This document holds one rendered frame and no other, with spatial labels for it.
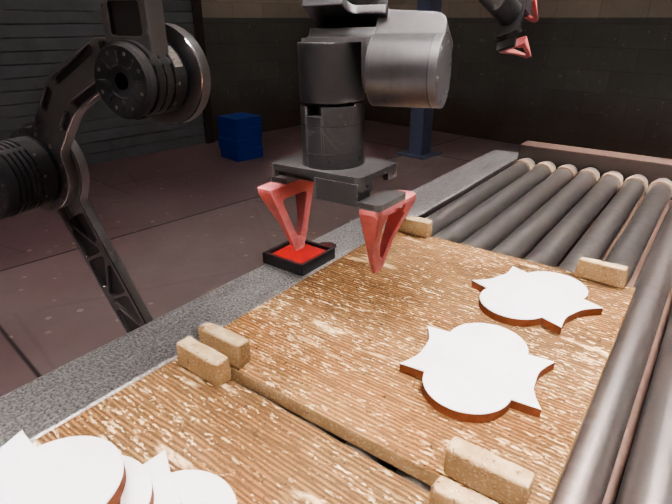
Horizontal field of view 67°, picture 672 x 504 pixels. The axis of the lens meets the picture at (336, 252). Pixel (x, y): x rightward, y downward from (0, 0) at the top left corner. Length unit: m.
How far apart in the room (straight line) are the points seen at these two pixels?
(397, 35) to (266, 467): 0.35
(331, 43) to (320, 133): 0.07
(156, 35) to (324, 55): 0.68
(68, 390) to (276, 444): 0.23
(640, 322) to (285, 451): 0.45
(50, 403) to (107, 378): 0.05
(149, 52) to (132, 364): 0.66
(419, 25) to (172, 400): 0.37
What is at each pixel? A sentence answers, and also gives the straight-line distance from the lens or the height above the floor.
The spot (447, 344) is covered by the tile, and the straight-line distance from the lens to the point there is 0.53.
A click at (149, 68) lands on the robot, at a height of 1.16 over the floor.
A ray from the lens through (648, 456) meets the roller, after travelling 0.51.
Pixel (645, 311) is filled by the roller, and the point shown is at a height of 0.92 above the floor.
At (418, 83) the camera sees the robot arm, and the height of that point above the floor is 1.20.
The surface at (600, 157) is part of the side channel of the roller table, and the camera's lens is 1.37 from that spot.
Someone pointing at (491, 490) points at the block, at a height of 0.94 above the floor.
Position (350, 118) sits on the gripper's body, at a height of 1.16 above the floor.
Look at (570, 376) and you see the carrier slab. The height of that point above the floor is 0.94.
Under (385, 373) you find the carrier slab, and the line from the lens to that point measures 0.50.
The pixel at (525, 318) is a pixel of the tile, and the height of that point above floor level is 0.95.
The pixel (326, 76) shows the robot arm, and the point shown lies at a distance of 0.44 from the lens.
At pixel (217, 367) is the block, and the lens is 0.48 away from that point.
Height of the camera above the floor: 1.24
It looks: 24 degrees down
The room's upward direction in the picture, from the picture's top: straight up
